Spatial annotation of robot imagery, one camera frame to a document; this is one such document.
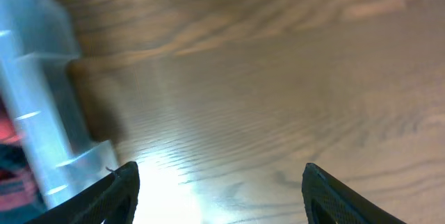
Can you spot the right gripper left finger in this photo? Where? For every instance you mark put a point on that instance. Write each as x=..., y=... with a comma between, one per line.
x=111, y=200

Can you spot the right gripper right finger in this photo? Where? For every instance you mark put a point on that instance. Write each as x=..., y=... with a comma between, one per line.
x=329, y=201

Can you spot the red navy plaid shirt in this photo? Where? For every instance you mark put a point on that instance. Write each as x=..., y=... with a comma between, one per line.
x=20, y=197

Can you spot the clear plastic storage bin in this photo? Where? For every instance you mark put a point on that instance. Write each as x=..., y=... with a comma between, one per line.
x=37, y=44

